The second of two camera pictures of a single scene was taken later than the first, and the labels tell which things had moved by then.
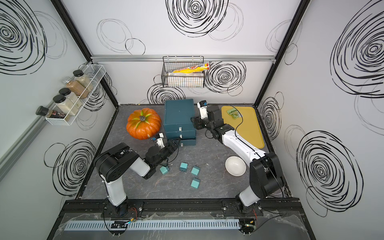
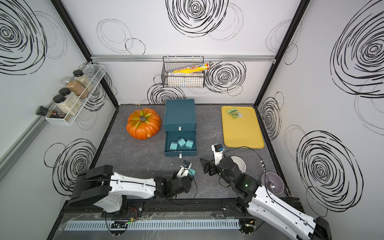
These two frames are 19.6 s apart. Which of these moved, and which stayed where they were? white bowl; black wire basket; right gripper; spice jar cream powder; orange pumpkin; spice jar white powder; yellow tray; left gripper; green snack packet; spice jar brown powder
Moved: left gripper; right gripper
Stayed: black wire basket; spice jar cream powder; white bowl; spice jar white powder; orange pumpkin; yellow tray; spice jar brown powder; green snack packet
